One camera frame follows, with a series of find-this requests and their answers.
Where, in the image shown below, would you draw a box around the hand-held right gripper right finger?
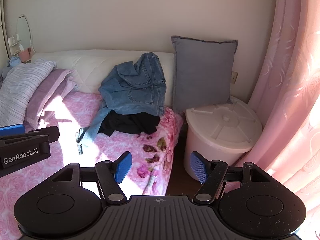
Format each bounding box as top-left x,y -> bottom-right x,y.
190,151 -> 272,204

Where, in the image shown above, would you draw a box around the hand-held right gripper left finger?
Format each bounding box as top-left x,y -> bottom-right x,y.
50,151 -> 132,204

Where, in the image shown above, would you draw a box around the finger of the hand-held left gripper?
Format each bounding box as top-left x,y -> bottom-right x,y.
0,124 -> 25,137
0,126 -> 60,145

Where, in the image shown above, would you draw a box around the blue jeans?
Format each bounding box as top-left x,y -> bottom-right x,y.
76,52 -> 167,155

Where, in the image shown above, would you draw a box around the pink floral blanket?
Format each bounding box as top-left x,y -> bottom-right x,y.
0,91 -> 184,240

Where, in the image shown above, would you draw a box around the black garment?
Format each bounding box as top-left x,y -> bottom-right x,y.
97,109 -> 160,137

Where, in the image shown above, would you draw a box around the striped white quilt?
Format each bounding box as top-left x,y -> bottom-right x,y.
0,58 -> 57,128

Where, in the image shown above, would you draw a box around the purple pillow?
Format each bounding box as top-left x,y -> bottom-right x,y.
25,69 -> 80,130

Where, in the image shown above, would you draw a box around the white lidded plastic bucket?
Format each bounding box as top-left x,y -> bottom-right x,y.
183,95 -> 263,183

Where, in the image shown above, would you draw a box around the light blue cloth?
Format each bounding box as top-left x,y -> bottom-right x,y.
1,56 -> 22,79

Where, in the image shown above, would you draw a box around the white padded headboard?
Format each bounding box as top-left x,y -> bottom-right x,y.
31,49 -> 175,107

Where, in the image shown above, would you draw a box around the small white shelf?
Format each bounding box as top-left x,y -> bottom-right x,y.
7,36 -> 22,53

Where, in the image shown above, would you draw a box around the grey pillow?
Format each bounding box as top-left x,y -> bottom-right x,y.
171,35 -> 238,113

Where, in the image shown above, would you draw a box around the oval mirror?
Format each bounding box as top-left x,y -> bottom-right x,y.
15,15 -> 34,55

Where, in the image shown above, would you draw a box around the pink curtain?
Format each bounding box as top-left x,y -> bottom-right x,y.
226,0 -> 320,233

